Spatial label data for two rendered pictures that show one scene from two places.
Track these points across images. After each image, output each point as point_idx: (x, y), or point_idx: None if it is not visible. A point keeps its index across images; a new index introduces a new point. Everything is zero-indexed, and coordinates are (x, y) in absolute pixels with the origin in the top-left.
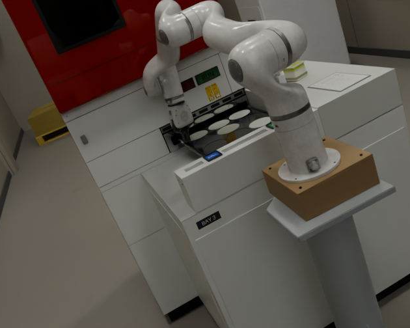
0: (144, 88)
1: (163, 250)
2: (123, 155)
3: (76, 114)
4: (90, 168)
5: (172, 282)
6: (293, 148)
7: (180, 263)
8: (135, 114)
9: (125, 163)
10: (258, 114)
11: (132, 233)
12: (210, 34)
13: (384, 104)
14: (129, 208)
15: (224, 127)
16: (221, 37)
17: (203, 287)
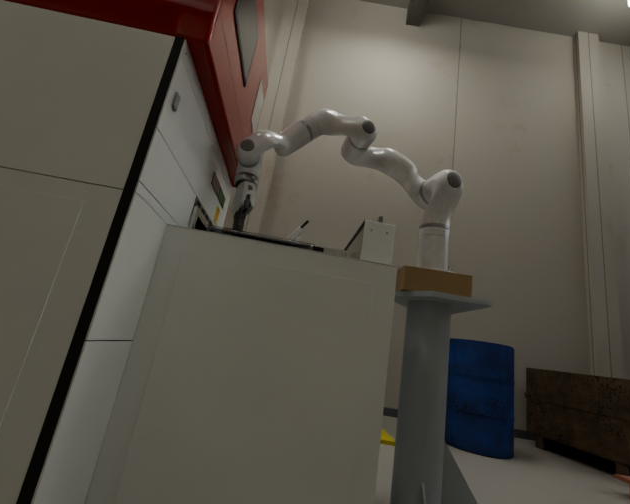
0: (251, 142)
1: (104, 393)
2: (174, 179)
3: (189, 69)
4: (154, 141)
5: (67, 495)
6: (447, 251)
7: (100, 442)
8: (199, 155)
9: (169, 191)
10: None
11: (107, 314)
12: (401, 155)
13: None
14: (133, 260)
15: None
16: (411, 162)
17: (300, 419)
